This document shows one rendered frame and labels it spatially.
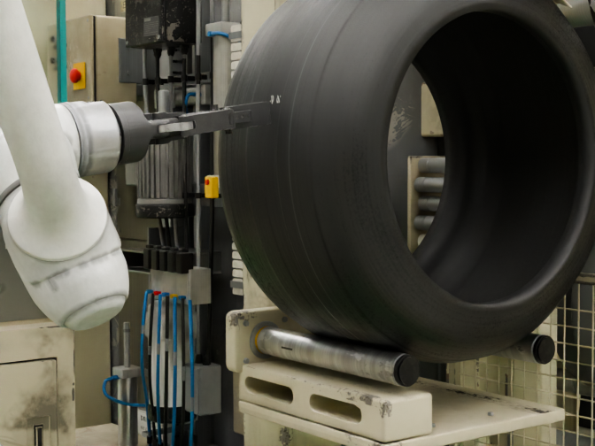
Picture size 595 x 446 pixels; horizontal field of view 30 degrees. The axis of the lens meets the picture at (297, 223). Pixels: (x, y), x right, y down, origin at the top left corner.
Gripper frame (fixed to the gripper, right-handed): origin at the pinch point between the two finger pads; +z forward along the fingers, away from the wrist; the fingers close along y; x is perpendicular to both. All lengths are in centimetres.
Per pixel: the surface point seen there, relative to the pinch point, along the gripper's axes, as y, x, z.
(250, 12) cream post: 36.3, -15.7, 28.0
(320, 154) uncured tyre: -9.1, 5.9, 4.7
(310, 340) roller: 10.6, 35.2, 13.9
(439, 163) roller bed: 32, 15, 65
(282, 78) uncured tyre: 0.1, -4.3, 6.6
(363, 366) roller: -2.9, 37.0, 12.7
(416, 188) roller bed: 38, 20, 63
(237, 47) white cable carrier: 42, -10, 28
